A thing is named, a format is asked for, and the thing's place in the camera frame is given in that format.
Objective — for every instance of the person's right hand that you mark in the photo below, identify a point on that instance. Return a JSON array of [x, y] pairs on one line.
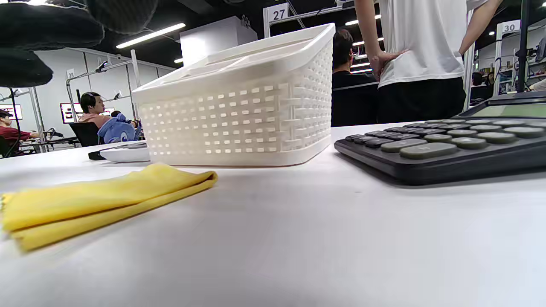
[[38, 25]]

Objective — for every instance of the black remote control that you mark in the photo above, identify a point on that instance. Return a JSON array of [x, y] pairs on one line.
[[96, 155]]

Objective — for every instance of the white remote control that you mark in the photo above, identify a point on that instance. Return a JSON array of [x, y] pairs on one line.
[[126, 155]]

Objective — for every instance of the yellow cleaning cloth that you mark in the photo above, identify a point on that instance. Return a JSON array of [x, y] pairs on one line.
[[85, 200]]

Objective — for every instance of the black calculator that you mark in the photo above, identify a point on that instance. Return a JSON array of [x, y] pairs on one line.
[[448, 162]]

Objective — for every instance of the long ceiling light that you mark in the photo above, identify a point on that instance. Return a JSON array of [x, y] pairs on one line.
[[149, 36]]

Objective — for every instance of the black office chair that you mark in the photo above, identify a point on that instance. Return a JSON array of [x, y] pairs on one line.
[[85, 134]]

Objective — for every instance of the blue plush toy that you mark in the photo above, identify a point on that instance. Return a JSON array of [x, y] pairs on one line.
[[117, 130]]

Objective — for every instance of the white square column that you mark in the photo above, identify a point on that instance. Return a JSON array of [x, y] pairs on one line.
[[213, 40]]

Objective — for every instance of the white plastic organizer basket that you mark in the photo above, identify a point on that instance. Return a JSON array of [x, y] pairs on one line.
[[239, 119]]

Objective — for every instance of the white number sign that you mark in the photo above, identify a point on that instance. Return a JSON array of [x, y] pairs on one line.
[[278, 13], [511, 27]]

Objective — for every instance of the black upright pole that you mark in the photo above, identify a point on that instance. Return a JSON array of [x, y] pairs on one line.
[[523, 47]]

